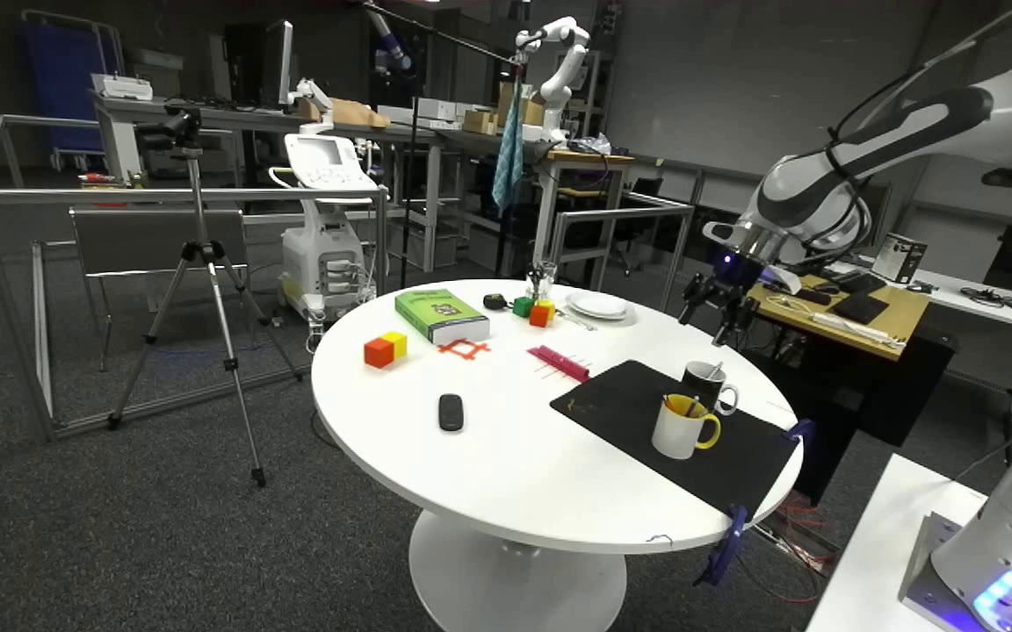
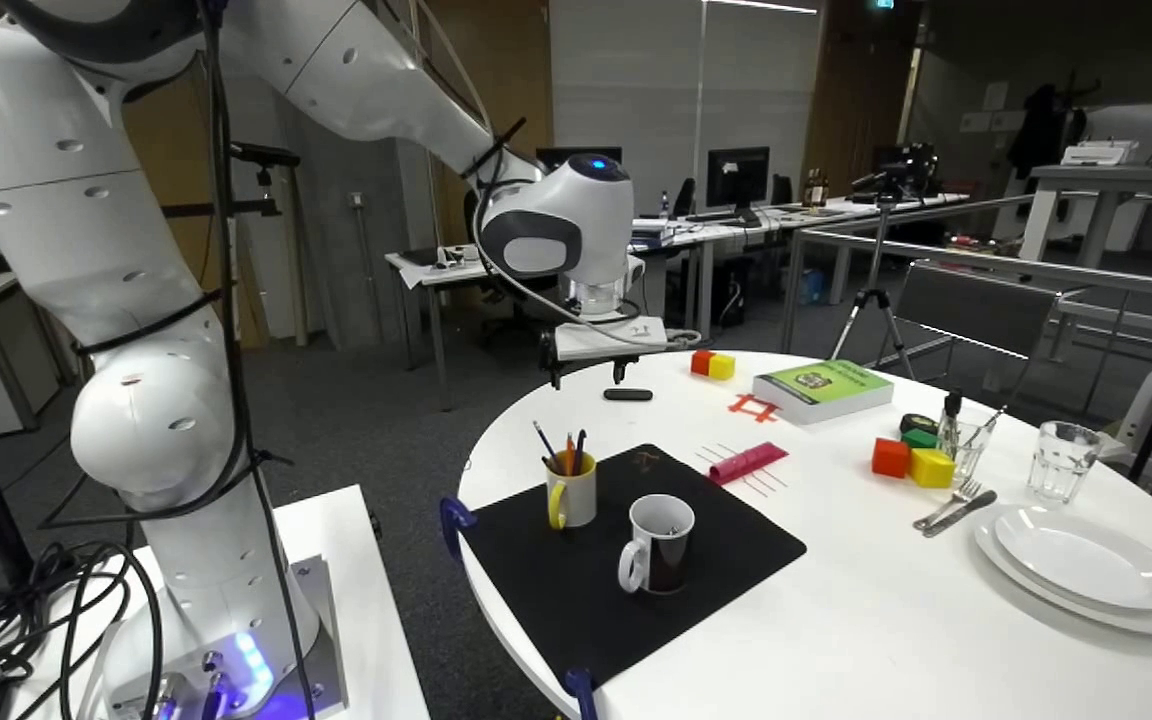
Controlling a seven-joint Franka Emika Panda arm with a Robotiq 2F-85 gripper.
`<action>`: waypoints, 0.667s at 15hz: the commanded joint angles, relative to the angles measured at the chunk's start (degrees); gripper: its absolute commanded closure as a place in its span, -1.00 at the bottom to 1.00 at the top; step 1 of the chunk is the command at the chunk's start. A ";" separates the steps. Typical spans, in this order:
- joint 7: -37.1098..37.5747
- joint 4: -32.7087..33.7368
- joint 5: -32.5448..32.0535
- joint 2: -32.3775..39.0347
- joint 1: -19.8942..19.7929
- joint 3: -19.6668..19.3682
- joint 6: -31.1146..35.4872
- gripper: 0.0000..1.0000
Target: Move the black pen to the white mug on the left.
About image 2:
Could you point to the green book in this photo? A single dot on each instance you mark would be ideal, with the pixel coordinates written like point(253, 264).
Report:
point(822, 385)

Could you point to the blue table clamp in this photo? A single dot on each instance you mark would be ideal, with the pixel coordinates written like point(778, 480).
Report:
point(582, 696)
point(455, 522)

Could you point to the white background table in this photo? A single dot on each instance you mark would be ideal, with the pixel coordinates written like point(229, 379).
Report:
point(1109, 176)

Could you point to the aluminium frame railing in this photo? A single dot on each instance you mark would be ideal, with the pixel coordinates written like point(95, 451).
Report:
point(1000, 263)

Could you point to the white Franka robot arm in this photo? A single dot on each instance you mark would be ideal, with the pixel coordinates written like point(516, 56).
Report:
point(69, 225)

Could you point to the yellow block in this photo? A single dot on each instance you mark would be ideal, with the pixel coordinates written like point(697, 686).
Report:
point(935, 470)

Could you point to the black computer monitor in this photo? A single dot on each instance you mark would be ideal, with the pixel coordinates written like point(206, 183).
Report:
point(738, 176)

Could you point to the green block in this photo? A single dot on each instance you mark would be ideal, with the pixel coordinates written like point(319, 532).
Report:
point(921, 434)

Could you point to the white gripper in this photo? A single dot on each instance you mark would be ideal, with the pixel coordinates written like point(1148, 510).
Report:
point(611, 337)

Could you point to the yellow cube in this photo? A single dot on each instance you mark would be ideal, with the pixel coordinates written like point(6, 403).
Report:
point(724, 365)

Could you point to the black oval object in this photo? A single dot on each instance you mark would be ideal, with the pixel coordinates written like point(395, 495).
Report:
point(630, 393)

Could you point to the grey panel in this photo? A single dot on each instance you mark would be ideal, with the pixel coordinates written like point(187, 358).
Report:
point(976, 306)

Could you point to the silver knife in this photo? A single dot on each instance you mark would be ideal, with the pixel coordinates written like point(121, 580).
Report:
point(947, 515)

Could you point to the black camera on tripod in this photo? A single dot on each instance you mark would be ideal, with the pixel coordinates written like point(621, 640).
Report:
point(899, 168)

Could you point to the small white plate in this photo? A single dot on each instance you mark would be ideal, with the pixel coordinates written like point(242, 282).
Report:
point(1081, 554)

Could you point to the black table mat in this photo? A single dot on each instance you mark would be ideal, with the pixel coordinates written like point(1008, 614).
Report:
point(603, 601)

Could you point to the black stand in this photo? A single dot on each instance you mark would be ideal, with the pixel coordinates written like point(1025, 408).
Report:
point(266, 159)

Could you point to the white robot platform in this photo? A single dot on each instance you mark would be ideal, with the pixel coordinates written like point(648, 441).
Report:
point(362, 624)

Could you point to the black and white mug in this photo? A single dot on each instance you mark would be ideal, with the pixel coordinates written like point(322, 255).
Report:
point(643, 554)

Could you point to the small glass with sticks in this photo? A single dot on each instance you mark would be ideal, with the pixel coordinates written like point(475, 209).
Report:
point(973, 456)

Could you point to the black upright marker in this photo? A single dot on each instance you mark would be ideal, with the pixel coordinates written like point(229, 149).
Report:
point(950, 406)

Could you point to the orange block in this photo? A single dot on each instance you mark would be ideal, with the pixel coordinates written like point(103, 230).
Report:
point(889, 456)

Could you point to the large white plate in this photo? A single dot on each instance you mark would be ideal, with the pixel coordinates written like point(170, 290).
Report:
point(1137, 621)

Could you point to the dark pencil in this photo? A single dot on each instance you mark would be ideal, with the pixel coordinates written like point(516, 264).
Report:
point(545, 441)

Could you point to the orange pen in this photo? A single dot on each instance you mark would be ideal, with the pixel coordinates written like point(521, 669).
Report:
point(566, 456)

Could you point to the silver fork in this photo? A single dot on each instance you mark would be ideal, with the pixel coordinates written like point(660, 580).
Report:
point(971, 506)

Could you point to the orange plastic frame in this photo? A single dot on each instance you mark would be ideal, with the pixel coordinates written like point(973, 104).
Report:
point(738, 406)

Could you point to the red cube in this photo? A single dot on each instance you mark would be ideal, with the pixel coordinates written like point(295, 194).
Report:
point(701, 363)

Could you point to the pink ruler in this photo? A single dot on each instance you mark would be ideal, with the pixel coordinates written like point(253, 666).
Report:
point(750, 462)

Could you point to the camera tripod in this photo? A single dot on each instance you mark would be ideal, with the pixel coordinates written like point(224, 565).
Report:
point(875, 301)

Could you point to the clear drinking glass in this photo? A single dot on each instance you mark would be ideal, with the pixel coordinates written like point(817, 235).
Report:
point(1060, 465)

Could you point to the black pen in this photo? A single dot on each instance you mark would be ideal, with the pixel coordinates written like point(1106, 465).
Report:
point(576, 451)

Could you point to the long white desk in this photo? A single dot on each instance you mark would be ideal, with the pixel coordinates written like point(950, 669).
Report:
point(443, 263)

